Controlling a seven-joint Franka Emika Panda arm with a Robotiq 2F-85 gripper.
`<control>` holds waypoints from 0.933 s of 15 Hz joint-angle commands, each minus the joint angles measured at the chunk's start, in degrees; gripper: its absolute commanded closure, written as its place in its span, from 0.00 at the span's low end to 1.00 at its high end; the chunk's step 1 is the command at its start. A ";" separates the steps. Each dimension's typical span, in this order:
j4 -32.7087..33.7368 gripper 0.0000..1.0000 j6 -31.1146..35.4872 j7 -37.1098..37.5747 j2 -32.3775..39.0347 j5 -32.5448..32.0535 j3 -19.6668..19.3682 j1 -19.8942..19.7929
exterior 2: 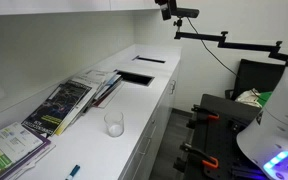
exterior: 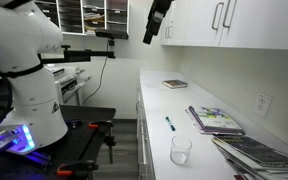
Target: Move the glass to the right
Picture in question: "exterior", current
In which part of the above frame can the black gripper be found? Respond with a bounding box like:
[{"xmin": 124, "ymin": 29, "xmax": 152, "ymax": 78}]
[{"xmin": 142, "ymin": 0, "xmax": 176, "ymax": 45}]

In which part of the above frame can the clear drinking glass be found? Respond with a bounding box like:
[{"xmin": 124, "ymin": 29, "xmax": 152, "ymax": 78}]
[{"xmin": 169, "ymin": 134, "xmax": 194, "ymax": 166}]

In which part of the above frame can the small dark hardcover book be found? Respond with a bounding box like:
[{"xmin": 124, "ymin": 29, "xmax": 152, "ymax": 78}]
[{"xmin": 161, "ymin": 78, "xmax": 189, "ymax": 90}]

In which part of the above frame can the white paper sorter shelf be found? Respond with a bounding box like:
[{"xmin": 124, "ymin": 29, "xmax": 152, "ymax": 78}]
[{"xmin": 33, "ymin": 0, "xmax": 131, "ymax": 37}]

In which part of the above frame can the teal capped marker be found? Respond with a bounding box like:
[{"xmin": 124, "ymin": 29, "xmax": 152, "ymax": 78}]
[{"xmin": 164, "ymin": 115, "xmax": 177, "ymax": 132}]

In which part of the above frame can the white office printer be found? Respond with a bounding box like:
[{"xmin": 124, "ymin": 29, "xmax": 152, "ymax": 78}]
[{"xmin": 44, "ymin": 64, "xmax": 94, "ymax": 107}]

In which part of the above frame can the purple folder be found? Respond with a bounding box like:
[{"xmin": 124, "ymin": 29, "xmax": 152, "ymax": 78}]
[{"xmin": 184, "ymin": 106, "xmax": 246, "ymax": 136}]

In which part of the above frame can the colourful printed brochure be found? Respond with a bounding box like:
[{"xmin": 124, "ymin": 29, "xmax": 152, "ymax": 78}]
[{"xmin": 187, "ymin": 105, "xmax": 244, "ymax": 132}]

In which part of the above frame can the black orange bar clamp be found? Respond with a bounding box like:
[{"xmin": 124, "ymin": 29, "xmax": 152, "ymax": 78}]
[
  {"xmin": 87, "ymin": 119, "xmax": 117, "ymax": 165},
  {"xmin": 55, "ymin": 159, "xmax": 100, "ymax": 178}
]

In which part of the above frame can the white counter base cabinet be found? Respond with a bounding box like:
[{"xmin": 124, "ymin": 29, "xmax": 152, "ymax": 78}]
[{"xmin": 135, "ymin": 85, "xmax": 157, "ymax": 180}]

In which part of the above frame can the black robot table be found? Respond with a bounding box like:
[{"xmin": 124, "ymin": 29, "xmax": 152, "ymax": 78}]
[{"xmin": 0, "ymin": 104, "xmax": 117, "ymax": 180}]

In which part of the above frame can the dark cover magazine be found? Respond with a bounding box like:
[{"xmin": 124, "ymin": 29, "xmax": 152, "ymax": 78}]
[{"xmin": 212, "ymin": 134, "xmax": 288, "ymax": 169}]

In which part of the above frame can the white magazine stack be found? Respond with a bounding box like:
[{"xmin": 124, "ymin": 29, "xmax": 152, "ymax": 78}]
[{"xmin": 211, "ymin": 138, "xmax": 288, "ymax": 180}]

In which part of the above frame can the short metal cabinet handle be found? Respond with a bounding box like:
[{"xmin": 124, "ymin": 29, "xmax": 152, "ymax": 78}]
[{"xmin": 164, "ymin": 25, "xmax": 173, "ymax": 40}]

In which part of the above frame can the black stereo camera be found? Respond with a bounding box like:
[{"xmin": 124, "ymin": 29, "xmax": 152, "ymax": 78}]
[{"xmin": 94, "ymin": 28, "xmax": 130, "ymax": 41}]

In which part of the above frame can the long metal cabinet handle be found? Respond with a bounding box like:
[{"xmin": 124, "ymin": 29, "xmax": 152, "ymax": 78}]
[
  {"xmin": 222, "ymin": 0, "xmax": 239, "ymax": 30},
  {"xmin": 211, "ymin": 1, "xmax": 225, "ymax": 32}
]

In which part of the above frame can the black camera cable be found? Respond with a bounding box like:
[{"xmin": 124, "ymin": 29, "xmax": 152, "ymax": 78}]
[{"xmin": 81, "ymin": 39, "xmax": 111, "ymax": 106}]

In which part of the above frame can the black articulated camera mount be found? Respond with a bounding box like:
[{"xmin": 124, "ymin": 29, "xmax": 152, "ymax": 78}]
[{"xmin": 38, "ymin": 39, "xmax": 117, "ymax": 65}]

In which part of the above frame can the metal drawer handle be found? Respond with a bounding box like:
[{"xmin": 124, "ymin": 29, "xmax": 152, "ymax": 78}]
[
  {"xmin": 140, "ymin": 142, "xmax": 150, "ymax": 168},
  {"xmin": 138, "ymin": 114, "xmax": 148, "ymax": 142}
]

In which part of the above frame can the white upper wall cabinet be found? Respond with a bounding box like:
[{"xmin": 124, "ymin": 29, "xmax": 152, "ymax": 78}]
[{"xmin": 160, "ymin": 0, "xmax": 288, "ymax": 52}]

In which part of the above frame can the white wall power outlet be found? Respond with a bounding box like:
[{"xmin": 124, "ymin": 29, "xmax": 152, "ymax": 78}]
[{"xmin": 254, "ymin": 92, "xmax": 274, "ymax": 118}]

